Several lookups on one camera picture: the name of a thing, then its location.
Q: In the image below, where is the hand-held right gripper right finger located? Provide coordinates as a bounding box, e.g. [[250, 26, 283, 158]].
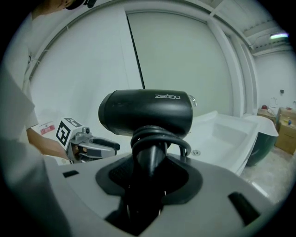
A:
[[138, 154, 279, 237]]

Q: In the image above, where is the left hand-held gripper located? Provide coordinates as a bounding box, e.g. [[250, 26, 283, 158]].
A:
[[55, 117, 121, 164]]

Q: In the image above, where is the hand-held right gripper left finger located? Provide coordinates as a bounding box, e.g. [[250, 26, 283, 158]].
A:
[[44, 153, 140, 237]]

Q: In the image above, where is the black hair dryer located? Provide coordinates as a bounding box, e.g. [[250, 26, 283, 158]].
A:
[[98, 89, 198, 219]]

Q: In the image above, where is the white bathtub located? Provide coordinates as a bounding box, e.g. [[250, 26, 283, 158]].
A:
[[166, 110, 260, 175]]

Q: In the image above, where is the dark green bathtub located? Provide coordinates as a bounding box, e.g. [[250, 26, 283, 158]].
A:
[[244, 115, 280, 167]]

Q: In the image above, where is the large cardboard box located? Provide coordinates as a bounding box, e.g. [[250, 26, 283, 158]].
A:
[[274, 120, 296, 155]]

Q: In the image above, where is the small cardboard box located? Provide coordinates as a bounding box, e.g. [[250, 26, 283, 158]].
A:
[[256, 108, 277, 124]]

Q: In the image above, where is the ceiling tube light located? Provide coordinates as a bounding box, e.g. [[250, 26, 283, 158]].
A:
[[269, 32, 290, 40]]

